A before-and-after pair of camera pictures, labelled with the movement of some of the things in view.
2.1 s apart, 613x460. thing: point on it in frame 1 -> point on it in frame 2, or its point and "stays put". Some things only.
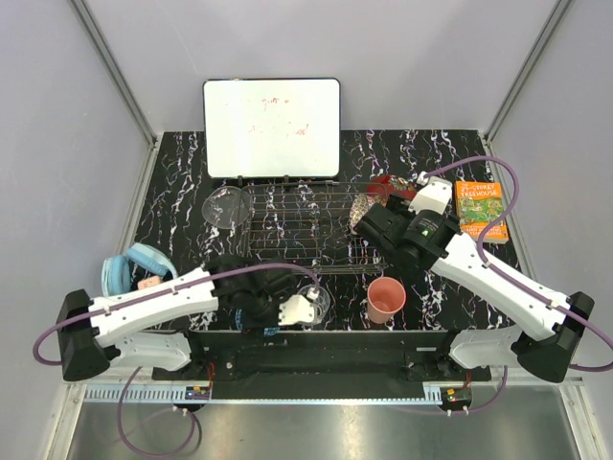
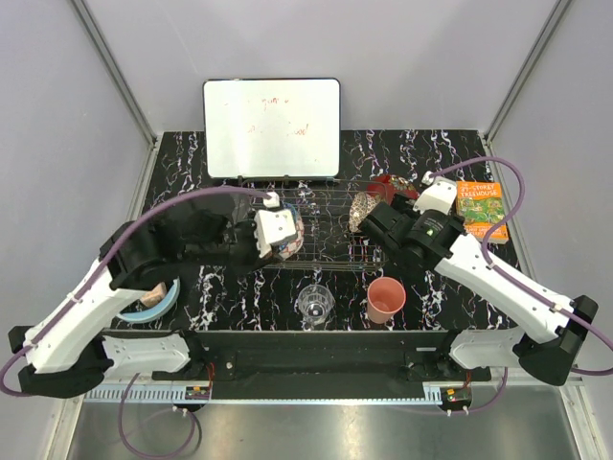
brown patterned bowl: (360, 203) stays put
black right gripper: (399, 206) stays put
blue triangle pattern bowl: (238, 319) -> (289, 248)
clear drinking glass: (321, 304) stays put
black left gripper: (255, 327) -> (255, 262)
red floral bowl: (390, 185) stays put
